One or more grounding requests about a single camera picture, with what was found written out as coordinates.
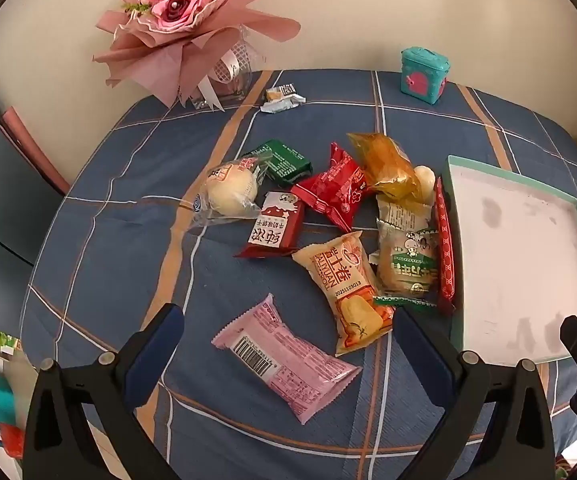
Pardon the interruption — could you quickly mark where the long red patterned packet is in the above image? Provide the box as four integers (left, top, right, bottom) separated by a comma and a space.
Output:
433, 177, 455, 316

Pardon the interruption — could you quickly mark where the green cow biscuit packet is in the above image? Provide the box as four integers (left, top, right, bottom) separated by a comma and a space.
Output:
369, 220, 439, 299

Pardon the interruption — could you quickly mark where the pink snack packet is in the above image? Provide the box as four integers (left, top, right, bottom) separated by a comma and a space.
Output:
211, 295, 362, 424

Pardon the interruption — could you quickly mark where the orange chips packet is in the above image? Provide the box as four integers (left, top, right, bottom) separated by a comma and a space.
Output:
291, 231, 395, 356

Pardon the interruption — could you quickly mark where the white jelly cup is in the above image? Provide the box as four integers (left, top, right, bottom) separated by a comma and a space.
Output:
414, 165, 436, 205

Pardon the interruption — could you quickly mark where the clear white bun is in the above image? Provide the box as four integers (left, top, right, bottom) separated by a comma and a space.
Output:
191, 151, 272, 228

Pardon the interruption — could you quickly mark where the yellow cake packet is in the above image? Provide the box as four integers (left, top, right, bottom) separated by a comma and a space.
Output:
348, 132, 423, 202

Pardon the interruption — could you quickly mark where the dark red milk biscuit packet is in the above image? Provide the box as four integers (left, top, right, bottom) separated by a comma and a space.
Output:
236, 191, 305, 258

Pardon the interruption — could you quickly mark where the bright red snack bag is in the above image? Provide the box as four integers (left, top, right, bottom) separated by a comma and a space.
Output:
290, 142, 374, 233

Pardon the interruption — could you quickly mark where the white printed snack packet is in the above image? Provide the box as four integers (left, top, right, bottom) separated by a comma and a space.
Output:
376, 194, 433, 231

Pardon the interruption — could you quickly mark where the teal rimmed white tray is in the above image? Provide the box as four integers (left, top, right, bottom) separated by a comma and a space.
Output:
442, 155, 577, 366

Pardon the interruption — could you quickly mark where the blue plaid tablecloth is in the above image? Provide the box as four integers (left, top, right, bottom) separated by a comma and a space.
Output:
22, 70, 577, 479

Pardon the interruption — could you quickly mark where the green snack packet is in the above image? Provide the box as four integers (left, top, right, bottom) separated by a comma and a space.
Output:
246, 139, 313, 188

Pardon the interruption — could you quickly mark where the teal toy house box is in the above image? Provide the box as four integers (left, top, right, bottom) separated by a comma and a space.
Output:
400, 47, 451, 105

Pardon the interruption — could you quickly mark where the clear glass vase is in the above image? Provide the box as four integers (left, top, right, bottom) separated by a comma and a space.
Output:
190, 39, 254, 111

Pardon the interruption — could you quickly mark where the small white snack wrapper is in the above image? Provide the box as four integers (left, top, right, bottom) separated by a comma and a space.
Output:
260, 84, 307, 114

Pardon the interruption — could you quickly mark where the pink rose bouquet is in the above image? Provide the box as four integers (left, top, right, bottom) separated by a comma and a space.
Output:
93, 0, 300, 106

